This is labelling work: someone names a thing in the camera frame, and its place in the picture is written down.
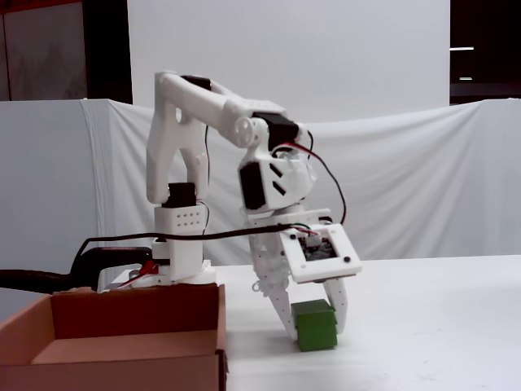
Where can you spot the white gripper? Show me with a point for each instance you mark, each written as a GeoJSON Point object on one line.
{"type": "Point", "coordinates": [265, 253]}

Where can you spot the green cube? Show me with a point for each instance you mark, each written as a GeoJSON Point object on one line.
{"type": "Point", "coordinates": [317, 330]}

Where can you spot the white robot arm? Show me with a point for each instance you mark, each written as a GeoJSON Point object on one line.
{"type": "Point", "coordinates": [171, 122]}

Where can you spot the brown cardboard box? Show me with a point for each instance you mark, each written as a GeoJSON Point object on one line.
{"type": "Point", "coordinates": [134, 309]}

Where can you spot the white draped cloth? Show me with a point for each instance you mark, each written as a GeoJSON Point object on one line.
{"type": "Point", "coordinates": [407, 183]}

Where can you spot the black table clamp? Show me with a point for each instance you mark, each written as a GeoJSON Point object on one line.
{"type": "Point", "coordinates": [118, 254]}

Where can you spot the white backdrop panel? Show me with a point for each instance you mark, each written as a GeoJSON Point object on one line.
{"type": "Point", "coordinates": [325, 53]}

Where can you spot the grey partition panel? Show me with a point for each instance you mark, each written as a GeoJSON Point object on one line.
{"type": "Point", "coordinates": [40, 183]}

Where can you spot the black pillar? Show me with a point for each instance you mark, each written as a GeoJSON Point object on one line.
{"type": "Point", "coordinates": [108, 49]}

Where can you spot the dark window opening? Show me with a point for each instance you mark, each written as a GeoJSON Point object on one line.
{"type": "Point", "coordinates": [488, 24]}

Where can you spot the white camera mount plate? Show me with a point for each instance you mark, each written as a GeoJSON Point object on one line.
{"type": "Point", "coordinates": [350, 260]}

